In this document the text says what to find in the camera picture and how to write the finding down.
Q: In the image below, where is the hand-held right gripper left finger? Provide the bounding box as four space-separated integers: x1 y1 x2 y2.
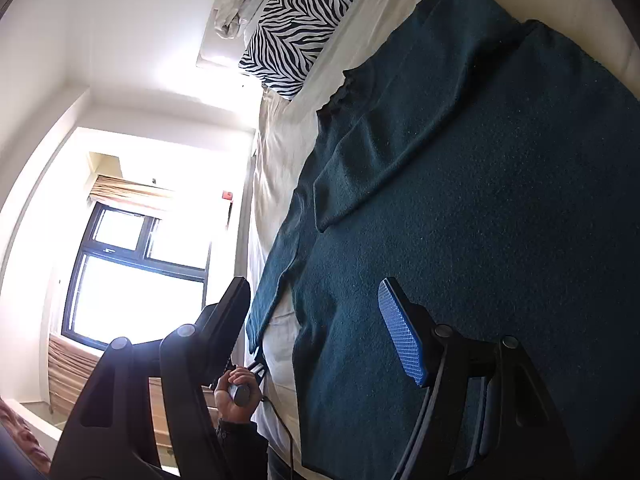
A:
50 276 252 480

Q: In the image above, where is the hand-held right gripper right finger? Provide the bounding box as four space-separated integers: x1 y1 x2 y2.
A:
378 277 577 480

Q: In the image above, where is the dark teal sweater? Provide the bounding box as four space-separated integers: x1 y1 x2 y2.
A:
246 0 640 480

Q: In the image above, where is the person's left forearm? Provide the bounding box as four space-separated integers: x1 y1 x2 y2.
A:
215 419 272 480

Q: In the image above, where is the person's left hand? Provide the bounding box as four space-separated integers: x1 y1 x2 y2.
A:
214 366 264 427

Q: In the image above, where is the black framed window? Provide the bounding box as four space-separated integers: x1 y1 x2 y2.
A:
61 204 210 353

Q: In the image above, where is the beige curtain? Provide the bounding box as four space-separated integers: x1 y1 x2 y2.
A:
46 334 103 417
87 174 175 218

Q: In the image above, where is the bed with beige sheet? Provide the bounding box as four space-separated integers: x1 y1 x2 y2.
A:
244 0 640 480

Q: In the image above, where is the white window sill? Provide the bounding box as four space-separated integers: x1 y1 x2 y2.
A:
7 399 76 443

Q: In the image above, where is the zebra print pillow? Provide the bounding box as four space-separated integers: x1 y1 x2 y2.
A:
238 0 381 100

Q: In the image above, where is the black cable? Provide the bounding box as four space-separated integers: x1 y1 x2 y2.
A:
259 395 298 480

